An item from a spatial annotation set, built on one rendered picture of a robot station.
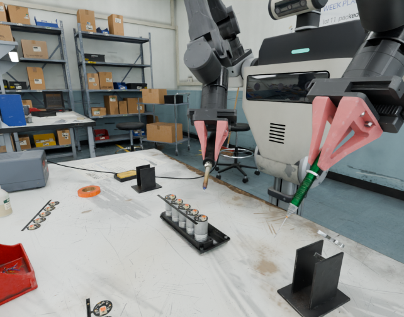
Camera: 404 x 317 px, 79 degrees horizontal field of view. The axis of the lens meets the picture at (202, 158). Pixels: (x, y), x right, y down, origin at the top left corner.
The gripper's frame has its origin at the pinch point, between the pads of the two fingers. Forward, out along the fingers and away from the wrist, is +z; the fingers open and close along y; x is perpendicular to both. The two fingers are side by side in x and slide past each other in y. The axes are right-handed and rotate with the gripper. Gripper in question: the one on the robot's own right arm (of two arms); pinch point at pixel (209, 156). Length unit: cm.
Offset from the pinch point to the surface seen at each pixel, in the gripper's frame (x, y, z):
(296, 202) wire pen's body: -19.2, 12.6, 9.6
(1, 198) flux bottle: 1.2, -47.3, 11.8
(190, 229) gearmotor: -1.2, -2.5, 14.7
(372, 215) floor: 181, 120, 1
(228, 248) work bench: 0.2, 4.7, 17.5
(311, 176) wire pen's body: -19.6, 14.1, 6.6
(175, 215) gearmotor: 2.1, -6.6, 12.4
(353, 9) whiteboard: 169, 112, -198
